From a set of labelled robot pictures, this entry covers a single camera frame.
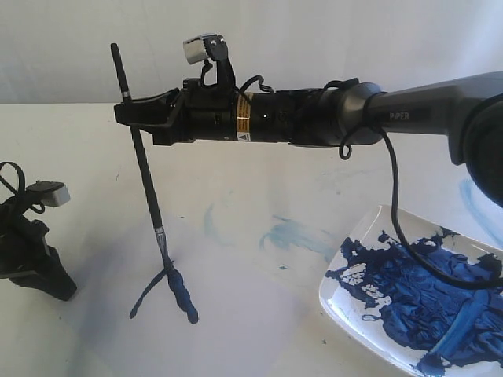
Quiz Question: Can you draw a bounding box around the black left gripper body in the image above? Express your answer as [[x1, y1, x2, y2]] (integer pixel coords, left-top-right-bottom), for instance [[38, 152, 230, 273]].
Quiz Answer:
[[1, 197, 59, 280]]

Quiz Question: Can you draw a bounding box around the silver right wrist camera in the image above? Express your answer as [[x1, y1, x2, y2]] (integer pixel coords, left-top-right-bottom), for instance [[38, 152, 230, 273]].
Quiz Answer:
[[182, 34, 229, 64]]

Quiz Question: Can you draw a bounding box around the white plate with blue paint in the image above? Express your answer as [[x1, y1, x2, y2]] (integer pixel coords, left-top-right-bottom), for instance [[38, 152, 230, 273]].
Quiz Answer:
[[318, 205, 502, 376]]

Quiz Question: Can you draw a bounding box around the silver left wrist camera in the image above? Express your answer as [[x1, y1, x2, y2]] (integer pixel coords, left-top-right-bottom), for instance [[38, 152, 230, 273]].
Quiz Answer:
[[26, 181, 71, 207]]

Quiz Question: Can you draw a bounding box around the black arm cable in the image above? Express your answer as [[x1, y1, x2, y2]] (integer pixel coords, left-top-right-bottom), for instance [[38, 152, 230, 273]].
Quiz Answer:
[[198, 62, 503, 290], [0, 160, 44, 215]]

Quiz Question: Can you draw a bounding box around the white sheet of paper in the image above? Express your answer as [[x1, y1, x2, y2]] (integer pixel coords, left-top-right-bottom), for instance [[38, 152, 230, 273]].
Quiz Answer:
[[11, 218, 307, 376]]

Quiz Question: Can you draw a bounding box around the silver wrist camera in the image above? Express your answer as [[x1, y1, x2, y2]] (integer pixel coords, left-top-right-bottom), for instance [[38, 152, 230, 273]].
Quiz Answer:
[[26, 181, 71, 207], [182, 34, 229, 64]]

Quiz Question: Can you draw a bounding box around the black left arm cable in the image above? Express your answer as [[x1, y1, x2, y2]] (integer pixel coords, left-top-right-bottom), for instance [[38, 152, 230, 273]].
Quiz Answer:
[[0, 160, 44, 215]]

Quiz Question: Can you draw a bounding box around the black paintbrush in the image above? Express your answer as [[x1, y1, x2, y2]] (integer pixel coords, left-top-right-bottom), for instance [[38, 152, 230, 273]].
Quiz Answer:
[[110, 42, 178, 284]]

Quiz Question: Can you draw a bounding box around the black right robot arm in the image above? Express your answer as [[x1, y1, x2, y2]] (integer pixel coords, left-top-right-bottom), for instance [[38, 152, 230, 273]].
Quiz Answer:
[[114, 71, 502, 204]]

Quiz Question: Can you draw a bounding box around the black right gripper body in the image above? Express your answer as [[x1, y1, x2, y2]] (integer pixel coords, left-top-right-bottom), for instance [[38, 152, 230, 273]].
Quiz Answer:
[[152, 78, 292, 147]]

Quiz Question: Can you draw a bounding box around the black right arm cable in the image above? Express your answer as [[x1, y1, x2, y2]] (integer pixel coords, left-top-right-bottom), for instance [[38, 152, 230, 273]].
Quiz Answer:
[[198, 62, 503, 290]]

